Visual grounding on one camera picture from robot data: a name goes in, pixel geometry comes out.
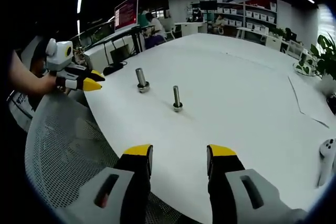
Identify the white side table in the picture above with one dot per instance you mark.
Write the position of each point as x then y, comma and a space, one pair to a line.
250, 30

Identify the large threaded steel stud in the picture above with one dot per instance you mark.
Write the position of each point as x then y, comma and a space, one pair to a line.
140, 75

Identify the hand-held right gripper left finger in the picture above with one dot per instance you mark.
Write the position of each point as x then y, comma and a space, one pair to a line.
131, 190

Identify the white standing desk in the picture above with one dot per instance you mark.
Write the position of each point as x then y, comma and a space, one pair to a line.
115, 35

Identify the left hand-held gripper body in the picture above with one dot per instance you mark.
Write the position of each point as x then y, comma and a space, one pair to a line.
59, 54

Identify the black screen on stand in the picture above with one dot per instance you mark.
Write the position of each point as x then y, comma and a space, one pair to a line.
208, 5

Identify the small threaded steel stud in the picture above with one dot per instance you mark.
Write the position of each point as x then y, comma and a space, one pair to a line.
176, 94

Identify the potted green plant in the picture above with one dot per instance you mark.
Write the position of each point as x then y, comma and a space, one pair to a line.
324, 58

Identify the small green plant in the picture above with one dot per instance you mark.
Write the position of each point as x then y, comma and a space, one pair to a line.
278, 32

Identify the grey mesh office chair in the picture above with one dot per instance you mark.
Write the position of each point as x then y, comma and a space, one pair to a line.
65, 142

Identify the monitor with red screen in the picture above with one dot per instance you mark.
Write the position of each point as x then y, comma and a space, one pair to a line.
126, 11

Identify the white handheld controller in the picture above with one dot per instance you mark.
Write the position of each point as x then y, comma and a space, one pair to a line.
326, 161

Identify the shelf of white storage boxes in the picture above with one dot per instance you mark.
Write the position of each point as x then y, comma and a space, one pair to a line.
236, 12

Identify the white background table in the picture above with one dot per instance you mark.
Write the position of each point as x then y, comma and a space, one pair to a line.
189, 27

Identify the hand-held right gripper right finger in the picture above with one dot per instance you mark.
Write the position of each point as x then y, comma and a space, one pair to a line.
225, 190

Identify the person's left hand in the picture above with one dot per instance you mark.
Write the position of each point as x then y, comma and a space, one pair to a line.
48, 83

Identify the white chair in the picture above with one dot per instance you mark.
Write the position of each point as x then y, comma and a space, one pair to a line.
273, 43

